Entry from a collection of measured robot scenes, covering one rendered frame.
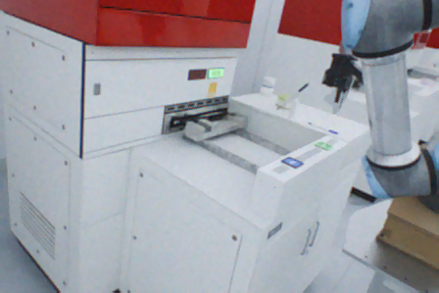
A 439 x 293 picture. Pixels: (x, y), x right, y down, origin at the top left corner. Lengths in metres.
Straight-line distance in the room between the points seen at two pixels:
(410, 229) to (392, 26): 0.62
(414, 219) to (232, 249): 0.53
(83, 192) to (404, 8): 1.11
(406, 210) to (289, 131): 0.64
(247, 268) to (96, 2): 0.91
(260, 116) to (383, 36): 0.98
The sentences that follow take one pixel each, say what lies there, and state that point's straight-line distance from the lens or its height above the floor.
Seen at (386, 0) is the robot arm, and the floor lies 1.46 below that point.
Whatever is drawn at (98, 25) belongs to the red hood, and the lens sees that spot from 1.09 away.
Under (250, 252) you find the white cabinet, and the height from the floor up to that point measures 0.72.
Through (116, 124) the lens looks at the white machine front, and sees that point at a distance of 1.28.
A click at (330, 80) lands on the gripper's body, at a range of 1.29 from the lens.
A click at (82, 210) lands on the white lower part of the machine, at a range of 1.37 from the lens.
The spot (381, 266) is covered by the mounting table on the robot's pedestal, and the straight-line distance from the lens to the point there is 1.09.
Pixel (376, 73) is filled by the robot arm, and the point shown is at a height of 1.32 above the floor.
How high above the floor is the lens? 1.41
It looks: 21 degrees down
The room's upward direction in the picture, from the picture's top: 10 degrees clockwise
